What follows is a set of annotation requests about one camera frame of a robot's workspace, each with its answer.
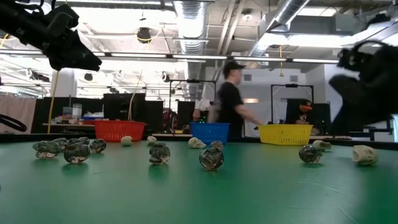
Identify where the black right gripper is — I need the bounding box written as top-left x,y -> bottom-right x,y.
328,43 -> 398,135

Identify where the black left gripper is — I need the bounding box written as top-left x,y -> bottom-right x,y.
42,30 -> 103,72

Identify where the person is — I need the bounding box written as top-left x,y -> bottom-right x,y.
207,60 -> 264,139
294,98 -> 315,126

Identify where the cluttered work table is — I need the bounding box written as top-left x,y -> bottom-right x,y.
42,122 -> 94,134

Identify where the pink curtain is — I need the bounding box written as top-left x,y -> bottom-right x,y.
0,95 -> 37,134

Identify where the long ceiling strip light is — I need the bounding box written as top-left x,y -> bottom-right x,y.
0,49 -> 340,65

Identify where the yellow plastic basket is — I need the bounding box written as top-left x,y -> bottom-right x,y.
257,124 -> 314,146

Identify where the yellow hanging pendant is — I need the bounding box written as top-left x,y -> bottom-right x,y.
279,45 -> 285,78

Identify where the black ceiling dome device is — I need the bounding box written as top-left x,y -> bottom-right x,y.
136,27 -> 152,44

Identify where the red plastic basket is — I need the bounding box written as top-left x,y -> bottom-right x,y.
94,120 -> 147,143

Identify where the cluster of grey pieces left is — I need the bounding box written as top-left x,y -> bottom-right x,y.
63,143 -> 91,165

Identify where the white hanging cloth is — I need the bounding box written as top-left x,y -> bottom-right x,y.
195,98 -> 212,112

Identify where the blue plastic basket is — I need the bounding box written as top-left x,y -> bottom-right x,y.
190,121 -> 231,145

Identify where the yellow hanging cable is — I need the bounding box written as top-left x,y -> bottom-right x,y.
47,70 -> 60,134

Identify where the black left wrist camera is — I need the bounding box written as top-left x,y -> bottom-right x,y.
46,4 -> 80,37

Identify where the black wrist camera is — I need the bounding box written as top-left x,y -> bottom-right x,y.
337,40 -> 376,73
46,4 -> 80,37

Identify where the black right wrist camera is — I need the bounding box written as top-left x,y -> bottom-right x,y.
337,40 -> 376,73

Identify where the black metal frame stand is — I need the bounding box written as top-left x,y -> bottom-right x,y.
169,79 -> 218,134
270,83 -> 315,125

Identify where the black partition wall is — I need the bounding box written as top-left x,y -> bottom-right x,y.
30,92 -> 165,134

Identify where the white hanging cable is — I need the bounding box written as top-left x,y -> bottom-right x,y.
127,70 -> 144,121

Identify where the black looped cable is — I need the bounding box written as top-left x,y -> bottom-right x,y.
0,113 -> 28,133

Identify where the black table border rail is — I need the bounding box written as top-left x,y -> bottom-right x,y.
0,133 -> 398,149

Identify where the smooth silver air duct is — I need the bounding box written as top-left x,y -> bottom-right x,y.
245,0 -> 312,60

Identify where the ribbed silver air duct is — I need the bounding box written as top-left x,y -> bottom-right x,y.
172,0 -> 208,100

